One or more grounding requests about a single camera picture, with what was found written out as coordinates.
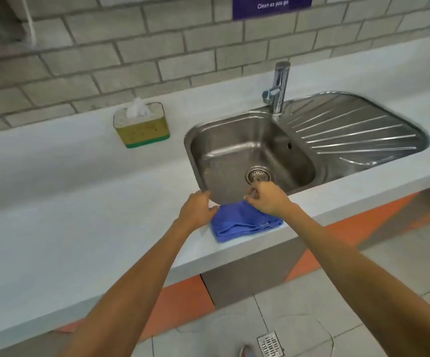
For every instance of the person's right hand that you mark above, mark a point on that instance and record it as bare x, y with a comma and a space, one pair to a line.
270, 198

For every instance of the person's left hand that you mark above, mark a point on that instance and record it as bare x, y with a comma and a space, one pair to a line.
195, 210

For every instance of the person's left thumb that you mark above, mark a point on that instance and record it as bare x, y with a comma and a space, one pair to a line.
212, 209

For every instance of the person's right fingers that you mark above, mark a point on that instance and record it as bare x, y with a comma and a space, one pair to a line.
254, 193

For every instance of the blue cloth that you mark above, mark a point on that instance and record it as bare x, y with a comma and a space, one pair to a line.
239, 223

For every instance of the person's left forearm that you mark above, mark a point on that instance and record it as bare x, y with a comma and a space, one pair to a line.
131, 289

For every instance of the person's right forearm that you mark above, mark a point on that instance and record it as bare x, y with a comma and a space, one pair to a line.
363, 284

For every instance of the sink drain strainer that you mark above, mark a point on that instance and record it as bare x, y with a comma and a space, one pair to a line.
259, 175

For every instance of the stainless steel sink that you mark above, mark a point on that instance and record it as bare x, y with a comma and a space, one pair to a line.
304, 143

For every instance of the chrome tap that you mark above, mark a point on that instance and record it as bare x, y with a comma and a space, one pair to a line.
279, 87

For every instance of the yellow green tissue box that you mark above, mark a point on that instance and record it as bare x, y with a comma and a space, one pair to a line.
142, 125

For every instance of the person's shoe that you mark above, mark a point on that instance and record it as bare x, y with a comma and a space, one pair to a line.
246, 351

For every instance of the metal floor drain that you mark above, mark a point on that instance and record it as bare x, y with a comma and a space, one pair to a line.
270, 345

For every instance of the purple wall sign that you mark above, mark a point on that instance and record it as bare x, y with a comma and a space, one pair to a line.
270, 5

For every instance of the white wall pipe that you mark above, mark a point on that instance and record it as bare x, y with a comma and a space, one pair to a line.
32, 20

